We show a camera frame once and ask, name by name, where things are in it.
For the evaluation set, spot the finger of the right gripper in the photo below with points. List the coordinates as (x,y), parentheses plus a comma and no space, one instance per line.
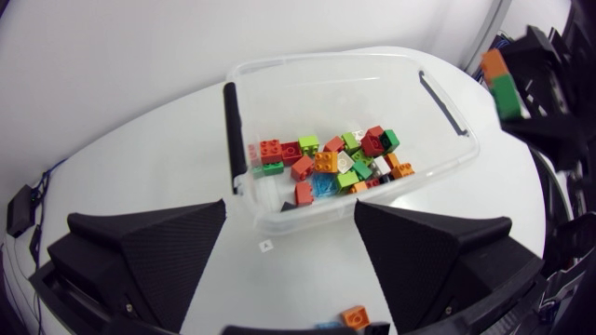
(535,60)
(545,139)

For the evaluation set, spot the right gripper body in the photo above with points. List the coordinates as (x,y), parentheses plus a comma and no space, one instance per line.
(581,70)

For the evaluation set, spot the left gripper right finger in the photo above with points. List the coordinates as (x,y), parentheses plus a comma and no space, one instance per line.
(419,260)

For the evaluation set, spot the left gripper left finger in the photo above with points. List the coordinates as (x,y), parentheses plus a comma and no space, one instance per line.
(153,260)

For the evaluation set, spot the orange toy brick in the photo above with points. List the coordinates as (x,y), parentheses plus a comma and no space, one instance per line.
(402,170)
(493,65)
(392,160)
(326,162)
(355,317)
(358,187)

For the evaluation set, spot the clear plastic container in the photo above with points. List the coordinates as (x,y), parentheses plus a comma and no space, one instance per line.
(354,102)

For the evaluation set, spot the black toy brick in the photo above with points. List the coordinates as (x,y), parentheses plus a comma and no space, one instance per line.
(288,207)
(386,178)

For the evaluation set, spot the red toy brick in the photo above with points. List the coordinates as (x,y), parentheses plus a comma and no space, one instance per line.
(333,144)
(302,168)
(303,193)
(292,152)
(270,151)
(372,183)
(371,143)

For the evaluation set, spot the white toy brick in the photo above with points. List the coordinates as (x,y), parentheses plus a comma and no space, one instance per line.
(344,162)
(381,166)
(357,135)

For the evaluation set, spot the lime green toy brick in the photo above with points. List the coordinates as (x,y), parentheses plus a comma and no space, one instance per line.
(347,180)
(350,142)
(308,145)
(361,156)

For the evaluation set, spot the clear blue toy brick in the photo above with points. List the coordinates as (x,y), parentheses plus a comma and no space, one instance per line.
(324,185)

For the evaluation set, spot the black power brick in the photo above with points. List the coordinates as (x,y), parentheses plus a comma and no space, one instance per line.
(19,211)

